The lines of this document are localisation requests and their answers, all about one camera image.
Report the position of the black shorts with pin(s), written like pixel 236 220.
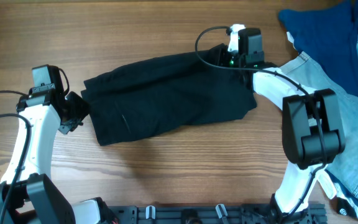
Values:
pixel 154 96

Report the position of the dark blue shirt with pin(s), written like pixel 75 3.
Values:
pixel 329 37

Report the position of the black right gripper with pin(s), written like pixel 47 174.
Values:
pixel 222 51

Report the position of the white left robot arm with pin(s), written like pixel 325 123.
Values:
pixel 27 194

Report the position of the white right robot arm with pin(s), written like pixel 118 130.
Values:
pixel 312 133

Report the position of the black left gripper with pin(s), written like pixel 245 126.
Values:
pixel 84 110

